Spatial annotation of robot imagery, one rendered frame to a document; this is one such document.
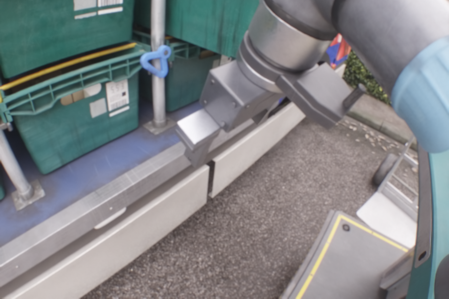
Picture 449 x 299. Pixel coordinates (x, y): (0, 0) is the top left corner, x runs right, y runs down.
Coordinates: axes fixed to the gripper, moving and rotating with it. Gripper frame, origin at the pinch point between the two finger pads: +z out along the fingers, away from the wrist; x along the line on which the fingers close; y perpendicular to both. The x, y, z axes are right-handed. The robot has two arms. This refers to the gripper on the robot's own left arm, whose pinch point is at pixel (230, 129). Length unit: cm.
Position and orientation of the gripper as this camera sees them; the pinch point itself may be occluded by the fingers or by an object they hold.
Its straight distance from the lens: 35.9
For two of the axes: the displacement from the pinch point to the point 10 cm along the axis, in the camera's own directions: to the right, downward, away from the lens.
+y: -6.4, -7.3, 2.3
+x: -7.1, 4.5, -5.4
